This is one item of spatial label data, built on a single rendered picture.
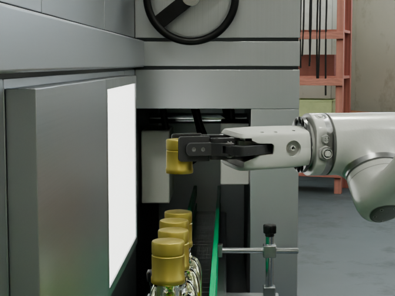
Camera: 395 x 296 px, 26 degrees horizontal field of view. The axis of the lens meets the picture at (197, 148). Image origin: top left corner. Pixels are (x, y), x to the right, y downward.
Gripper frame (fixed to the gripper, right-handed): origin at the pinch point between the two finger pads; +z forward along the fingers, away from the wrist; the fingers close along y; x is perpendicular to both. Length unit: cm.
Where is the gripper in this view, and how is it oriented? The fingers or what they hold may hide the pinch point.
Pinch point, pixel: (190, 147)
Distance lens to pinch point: 110.9
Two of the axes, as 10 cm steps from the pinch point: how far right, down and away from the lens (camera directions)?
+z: -9.7, 0.2, -2.3
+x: 0.0, -9.9, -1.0
